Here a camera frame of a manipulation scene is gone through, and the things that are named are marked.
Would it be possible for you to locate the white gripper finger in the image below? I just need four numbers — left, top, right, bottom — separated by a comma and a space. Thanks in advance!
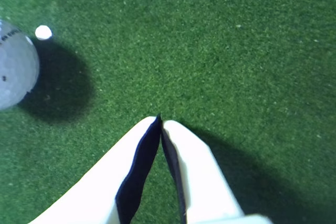
28, 113, 162, 224
160, 120, 246, 224

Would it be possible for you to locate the white golf ball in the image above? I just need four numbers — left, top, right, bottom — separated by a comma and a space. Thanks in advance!
0, 20, 40, 111

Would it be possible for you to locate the long green turf mat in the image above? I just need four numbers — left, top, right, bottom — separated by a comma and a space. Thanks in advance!
0, 0, 336, 224

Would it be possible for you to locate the small white dot marker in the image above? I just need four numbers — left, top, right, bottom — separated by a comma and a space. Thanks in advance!
35, 25, 53, 40

